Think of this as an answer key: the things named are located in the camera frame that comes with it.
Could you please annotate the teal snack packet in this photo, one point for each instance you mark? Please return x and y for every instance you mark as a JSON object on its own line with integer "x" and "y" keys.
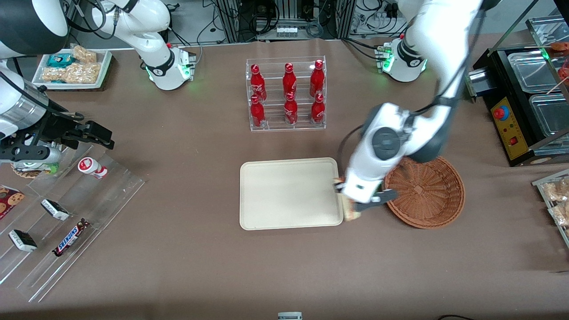
{"x": 60, "y": 60}

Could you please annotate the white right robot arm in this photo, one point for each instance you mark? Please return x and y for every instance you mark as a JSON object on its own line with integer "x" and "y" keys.
{"x": 151, "y": 44}

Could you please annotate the white red yogurt bottle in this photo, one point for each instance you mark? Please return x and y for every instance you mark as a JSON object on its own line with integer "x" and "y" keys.
{"x": 91, "y": 167}

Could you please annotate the small white grey device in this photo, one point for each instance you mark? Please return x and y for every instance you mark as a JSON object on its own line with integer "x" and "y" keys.
{"x": 290, "y": 316}

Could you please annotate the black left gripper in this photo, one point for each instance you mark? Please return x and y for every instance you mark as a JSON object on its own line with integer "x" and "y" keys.
{"x": 338, "y": 185}

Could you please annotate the small clear nut snack bag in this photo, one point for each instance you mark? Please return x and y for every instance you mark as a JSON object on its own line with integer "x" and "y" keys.
{"x": 84, "y": 54}

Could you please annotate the red cola bottle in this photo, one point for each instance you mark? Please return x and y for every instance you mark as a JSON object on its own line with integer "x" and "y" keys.
{"x": 318, "y": 110}
{"x": 289, "y": 80}
{"x": 257, "y": 113}
{"x": 317, "y": 79}
{"x": 290, "y": 111}
{"x": 257, "y": 82}

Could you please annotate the small wicker coaster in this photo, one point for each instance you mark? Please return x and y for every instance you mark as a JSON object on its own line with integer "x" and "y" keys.
{"x": 26, "y": 171}

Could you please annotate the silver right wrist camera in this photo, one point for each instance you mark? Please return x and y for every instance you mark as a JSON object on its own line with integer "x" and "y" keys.
{"x": 31, "y": 154}

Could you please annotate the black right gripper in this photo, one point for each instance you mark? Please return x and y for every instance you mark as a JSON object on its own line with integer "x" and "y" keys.
{"x": 57, "y": 127}

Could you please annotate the white snack tray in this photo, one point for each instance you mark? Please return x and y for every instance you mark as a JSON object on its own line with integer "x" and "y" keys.
{"x": 104, "y": 66}

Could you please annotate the black white chocolate bar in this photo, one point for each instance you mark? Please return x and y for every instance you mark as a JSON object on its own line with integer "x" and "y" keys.
{"x": 23, "y": 240}
{"x": 55, "y": 209}

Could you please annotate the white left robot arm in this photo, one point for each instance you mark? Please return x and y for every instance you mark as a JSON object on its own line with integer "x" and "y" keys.
{"x": 386, "y": 142}

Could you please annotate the triangular sandwich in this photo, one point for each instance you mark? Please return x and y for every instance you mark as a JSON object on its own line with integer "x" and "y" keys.
{"x": 351, "y": 213}

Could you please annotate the clear acrylic stepped display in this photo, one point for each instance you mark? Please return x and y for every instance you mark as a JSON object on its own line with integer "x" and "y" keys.
{"x": 111, "y": 195}

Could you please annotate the large clear nut snack bag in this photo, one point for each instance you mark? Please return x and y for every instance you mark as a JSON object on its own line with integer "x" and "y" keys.
{"x": 75, "y": 73}

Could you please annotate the red cookie packet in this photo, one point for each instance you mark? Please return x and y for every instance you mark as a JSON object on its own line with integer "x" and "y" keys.
{"x": 9, "y": 201}

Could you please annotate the brown round wicker basket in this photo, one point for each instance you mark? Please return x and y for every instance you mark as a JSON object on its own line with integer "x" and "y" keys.
{"x": 426, "y": 195}

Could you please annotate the black yellow fryer appliance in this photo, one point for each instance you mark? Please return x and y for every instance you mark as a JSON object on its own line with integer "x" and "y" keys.
{"x": 509, "y": 133}

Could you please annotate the cream rectangular plastic tray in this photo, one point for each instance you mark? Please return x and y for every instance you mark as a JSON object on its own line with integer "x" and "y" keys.
{"x": 289, "y": 194}

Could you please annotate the white power strip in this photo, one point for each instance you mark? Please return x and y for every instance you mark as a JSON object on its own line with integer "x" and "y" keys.
{"x": 287, "y": 31}

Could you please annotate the clear acrylic bottle rack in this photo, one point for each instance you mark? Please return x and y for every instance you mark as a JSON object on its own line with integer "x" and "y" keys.
{"x": 306, "y": 126}

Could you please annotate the wrapped pastry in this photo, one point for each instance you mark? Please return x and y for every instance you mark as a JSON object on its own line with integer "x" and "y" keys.
{"x": 558, "y": 191}
{"x": 561, "y": 214}

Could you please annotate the brown snickers bar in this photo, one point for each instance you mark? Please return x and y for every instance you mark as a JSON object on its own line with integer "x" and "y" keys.
{"x": 70, "y": 238}

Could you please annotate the steel fryer pan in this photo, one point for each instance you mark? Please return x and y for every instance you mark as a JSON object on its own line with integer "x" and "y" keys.
{"x": 551, "y": 115}
{"x": 533, "y": 71}

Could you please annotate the grey tray with pastries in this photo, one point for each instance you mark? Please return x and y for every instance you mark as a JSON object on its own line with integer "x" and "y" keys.
{"x": 540, "y": 184}

